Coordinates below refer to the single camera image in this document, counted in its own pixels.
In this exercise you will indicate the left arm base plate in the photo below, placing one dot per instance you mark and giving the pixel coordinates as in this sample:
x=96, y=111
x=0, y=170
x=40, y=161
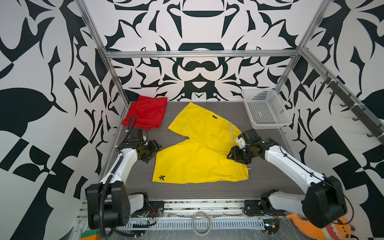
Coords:
x=151, y=209

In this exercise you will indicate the aluminium frame crossbar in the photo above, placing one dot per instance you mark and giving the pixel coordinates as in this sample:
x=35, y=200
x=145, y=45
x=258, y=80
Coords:
x=200, y=54

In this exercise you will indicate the red shorts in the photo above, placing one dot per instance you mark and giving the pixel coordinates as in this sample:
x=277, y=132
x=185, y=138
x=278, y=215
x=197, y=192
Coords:
x=149, y=112

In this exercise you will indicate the green orange block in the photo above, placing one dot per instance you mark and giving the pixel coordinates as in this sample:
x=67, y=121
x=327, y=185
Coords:
x=90, y=235

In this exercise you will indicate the yellow shorts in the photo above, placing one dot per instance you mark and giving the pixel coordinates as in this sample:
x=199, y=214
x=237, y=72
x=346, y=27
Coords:
x=202, y=158

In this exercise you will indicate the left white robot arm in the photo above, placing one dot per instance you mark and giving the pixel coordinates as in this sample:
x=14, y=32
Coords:
x=109, y=204

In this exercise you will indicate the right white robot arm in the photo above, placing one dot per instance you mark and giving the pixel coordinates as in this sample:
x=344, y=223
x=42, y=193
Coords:
x=322, y=202

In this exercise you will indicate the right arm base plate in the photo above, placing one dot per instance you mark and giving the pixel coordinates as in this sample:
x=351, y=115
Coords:
x=256, y=207

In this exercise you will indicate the white plastic basket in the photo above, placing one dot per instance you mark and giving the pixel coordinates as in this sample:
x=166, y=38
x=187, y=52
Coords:
x=265, y=109

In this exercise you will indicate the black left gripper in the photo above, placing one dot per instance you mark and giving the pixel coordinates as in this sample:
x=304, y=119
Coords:
x=154, y=146

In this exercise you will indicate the orange shark plush toy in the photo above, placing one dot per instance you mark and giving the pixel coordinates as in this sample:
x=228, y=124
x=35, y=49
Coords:
x=338, y=231

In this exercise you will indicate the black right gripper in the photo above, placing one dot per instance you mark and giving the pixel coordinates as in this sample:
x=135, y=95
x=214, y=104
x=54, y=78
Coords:
x=235, y=156

